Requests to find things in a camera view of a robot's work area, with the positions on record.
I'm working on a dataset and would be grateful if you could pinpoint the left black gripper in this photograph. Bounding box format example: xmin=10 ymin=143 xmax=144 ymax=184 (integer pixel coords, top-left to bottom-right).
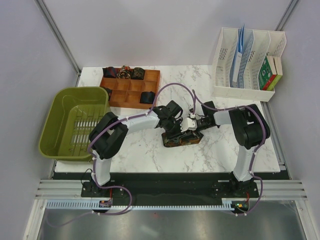
xmin=164 ymin=118 xmax=187 ymax=144

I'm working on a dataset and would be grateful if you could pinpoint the floral brown green tie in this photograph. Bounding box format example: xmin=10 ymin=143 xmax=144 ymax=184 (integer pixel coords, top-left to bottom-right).
xmin=161 ymin=130 xmax=204 ymax=148

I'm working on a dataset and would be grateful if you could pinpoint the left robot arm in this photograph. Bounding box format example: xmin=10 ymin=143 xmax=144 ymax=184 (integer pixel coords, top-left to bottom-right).
xmin=88 ymin=100 xmax=183 ymax=197

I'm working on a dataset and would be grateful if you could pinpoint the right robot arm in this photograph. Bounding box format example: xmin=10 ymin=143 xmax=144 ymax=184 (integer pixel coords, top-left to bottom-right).
xmin=198 ymin=101 xmax=271 ymax=197

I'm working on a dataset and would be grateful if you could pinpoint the wooden compartment tray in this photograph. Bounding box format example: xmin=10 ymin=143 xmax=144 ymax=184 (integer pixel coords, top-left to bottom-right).
xmin=99 ymin=69 xmax=161 ymax=110

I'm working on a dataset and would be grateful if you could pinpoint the rolled dark gold tie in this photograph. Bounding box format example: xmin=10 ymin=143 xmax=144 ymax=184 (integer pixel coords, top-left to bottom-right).
xmin=131 ymin=67 xmax=145 ymax=80

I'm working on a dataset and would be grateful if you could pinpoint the blue paper folder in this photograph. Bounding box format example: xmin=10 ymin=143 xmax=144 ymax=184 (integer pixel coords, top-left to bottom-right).
xmin=229 ymin=24 xmax=254 ymax=89

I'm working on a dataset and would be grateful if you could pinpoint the rolled multicolour patterned tie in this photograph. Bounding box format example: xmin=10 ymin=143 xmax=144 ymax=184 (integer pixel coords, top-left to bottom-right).
xmin=117 ymin=65 xmax=133 ymax=79

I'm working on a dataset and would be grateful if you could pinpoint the green white book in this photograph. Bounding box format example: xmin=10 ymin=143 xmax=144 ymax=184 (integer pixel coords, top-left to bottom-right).
xmin=258 ymin=55 xmax=277 ymax=91

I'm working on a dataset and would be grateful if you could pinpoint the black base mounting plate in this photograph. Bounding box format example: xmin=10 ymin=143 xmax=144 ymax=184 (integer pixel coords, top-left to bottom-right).
xmin=81 ymin=173 xmax=259 ymax=206

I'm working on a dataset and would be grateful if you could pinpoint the rolled navy red tie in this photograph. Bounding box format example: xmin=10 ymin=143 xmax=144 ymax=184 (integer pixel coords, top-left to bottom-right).
xmin=102 ymin=66 xmax=118 ymax=79

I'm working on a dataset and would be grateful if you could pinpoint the red spine book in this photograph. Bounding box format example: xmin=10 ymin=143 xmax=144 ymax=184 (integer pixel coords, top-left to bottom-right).
xmin=266 ymin=56 xmax=283 ymax=91

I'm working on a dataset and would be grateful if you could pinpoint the white plastic file organizer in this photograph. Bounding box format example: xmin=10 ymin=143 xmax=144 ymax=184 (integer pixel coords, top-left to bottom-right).
xmin=212 ymin=27 xmax=287 ymax=102

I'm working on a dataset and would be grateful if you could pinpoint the olive green plastic basket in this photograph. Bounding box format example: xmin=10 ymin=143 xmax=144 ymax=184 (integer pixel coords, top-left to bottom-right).
xmin=38 ymin=86 xmax=110 ymax=162

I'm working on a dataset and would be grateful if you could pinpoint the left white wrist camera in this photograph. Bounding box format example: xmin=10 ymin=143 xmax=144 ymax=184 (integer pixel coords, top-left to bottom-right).
xmin=180 ymin=117 xmax=198 ymax=132

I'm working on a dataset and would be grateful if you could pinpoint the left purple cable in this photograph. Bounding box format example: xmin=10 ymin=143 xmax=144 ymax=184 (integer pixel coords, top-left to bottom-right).
xmin=44 ymin=82 xmax=197 ymax=227

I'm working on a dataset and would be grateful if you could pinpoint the purple cable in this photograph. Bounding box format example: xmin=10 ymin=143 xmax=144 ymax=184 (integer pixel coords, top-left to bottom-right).
xmin=44 ymin=82 xmax=197 ymax=227
xmin=192 ymin=89 xmax=267 ymax=217

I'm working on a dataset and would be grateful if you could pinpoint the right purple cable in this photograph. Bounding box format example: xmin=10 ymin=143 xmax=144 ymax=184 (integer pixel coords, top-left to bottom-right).
xmin=192 ymin=89 xmax=267 ymax=217

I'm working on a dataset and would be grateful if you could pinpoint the aluminium rail frame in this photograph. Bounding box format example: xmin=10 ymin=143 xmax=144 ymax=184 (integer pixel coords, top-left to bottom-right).
xmin=23 ymin=179 xmax=308 ymax=240

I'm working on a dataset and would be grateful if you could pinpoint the white slotted cable duct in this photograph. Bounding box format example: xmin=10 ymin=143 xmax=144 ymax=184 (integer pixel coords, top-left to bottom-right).
xmin=46 ymin=198 xmax=236 ymax=211

